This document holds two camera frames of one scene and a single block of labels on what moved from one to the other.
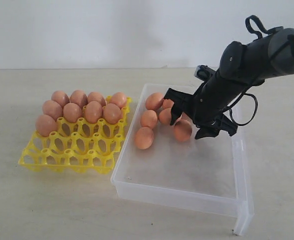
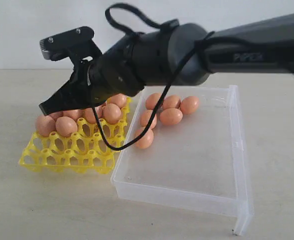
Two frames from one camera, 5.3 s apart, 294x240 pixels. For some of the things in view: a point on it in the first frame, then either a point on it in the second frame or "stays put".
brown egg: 183,130 → 65,126
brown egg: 164,116 stays put
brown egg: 45,124 stays put
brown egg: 93,111 stays put
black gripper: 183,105 → 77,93
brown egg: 119,99 stays put
